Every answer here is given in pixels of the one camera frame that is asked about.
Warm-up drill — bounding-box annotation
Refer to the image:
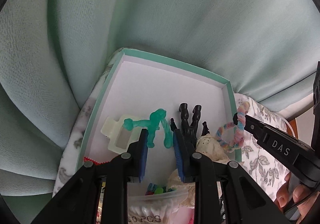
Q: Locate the cream lace scrunchie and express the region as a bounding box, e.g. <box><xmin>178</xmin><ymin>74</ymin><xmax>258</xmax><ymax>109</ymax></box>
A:
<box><xmin>167</xmin><ymin>134</ymin><xmax>230</xmax><ymax>208</ymax></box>

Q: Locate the rainbow pipe cleaner ring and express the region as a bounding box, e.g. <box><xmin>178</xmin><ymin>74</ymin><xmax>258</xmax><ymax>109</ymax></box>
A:
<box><xmin>215</xmin><ymin>101</ymin><xmax>251</xmax><ymax>153</ymax></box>

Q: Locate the colourful plastic building toy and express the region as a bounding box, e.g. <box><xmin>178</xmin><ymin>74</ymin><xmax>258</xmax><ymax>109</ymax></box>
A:
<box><xmin>145</xmin><ymin>183</ymin><xmax>176</xmax><ymax>196</ymax></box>

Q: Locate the cotton swab bag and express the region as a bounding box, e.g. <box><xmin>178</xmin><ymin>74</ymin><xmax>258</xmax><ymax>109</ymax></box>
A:
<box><xmin>127</xmin><ymin>188</ymin><xmax>188</xmax><ymax>223</ymax></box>

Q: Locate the orange snack packet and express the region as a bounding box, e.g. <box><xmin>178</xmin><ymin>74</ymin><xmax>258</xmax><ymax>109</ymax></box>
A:
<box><xmin>84</xmin><ymin>157</ymin><xmax>108</xmax><ymax>165</ymax></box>

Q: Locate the pink hair roller clip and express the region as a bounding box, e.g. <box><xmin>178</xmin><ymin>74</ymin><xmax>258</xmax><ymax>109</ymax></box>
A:
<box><xmin>171</xmin><ymin>207</ymin><xmax>194</xmax><ymax>224</ymax></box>

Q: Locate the right hand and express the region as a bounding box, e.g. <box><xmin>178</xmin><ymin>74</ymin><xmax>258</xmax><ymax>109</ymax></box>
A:
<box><xmin>274</xmin><ymin>173</ymin><xmax>318</xmax><ymax>218</ymax></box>

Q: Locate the cream hair claw clip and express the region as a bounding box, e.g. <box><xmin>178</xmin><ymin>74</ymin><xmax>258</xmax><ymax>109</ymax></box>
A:
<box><xmin>100</xmin><ymin>114</ymin><xmax>142</xmax><ymax>154</ymax></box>

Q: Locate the floral fleece blanket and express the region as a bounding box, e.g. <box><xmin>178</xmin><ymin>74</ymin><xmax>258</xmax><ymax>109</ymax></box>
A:
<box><xmin>53</xmin><ymin>49</ymin><xmax>289</xmax><ymax>200</ymax></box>

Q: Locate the teal cardboard box lid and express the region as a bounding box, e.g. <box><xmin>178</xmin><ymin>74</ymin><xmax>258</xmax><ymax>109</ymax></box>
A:
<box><xmin>76</xmin><ymin>48</ymin><xmax>236</xmax><ymax>169</ymax></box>

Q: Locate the mint green curtain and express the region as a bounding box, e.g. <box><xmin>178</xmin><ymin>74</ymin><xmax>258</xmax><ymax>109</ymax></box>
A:
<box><xmin>1</xmin><ymin>0</ymin><xmax>319</xmax><ymax>196</ymax></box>

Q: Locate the white power cable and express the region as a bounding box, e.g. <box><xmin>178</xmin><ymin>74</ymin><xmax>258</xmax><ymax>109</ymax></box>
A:
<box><xmin>283</xmin><ymin>115</ymin><xmax>296</xmax><ymax>137</ymax></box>

